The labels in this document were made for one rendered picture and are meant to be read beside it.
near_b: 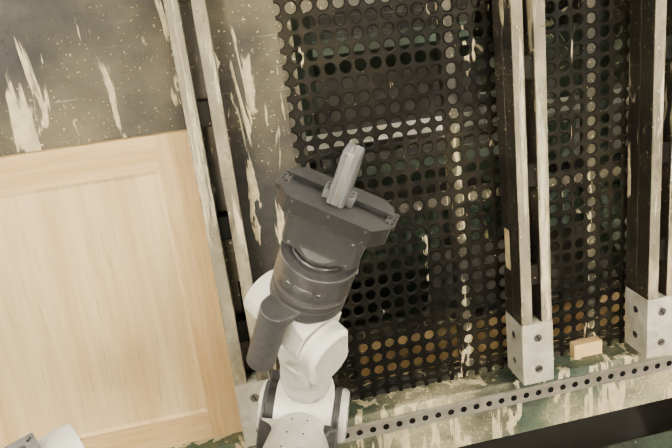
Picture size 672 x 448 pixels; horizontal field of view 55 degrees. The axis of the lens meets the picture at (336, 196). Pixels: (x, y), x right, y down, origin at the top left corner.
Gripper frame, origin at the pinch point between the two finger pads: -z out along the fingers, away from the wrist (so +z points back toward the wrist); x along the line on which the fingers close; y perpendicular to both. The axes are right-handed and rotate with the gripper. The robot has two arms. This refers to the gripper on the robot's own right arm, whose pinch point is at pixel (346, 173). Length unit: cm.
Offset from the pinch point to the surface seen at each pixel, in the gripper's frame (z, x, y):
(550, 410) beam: 63, -48, 39
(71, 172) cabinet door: 33, 44, 17
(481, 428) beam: 68, -36, 31
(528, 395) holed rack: 60, -42, 37
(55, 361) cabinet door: 63, 38, 4
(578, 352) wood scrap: 54, -49, 48
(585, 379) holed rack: 56, -51, 44
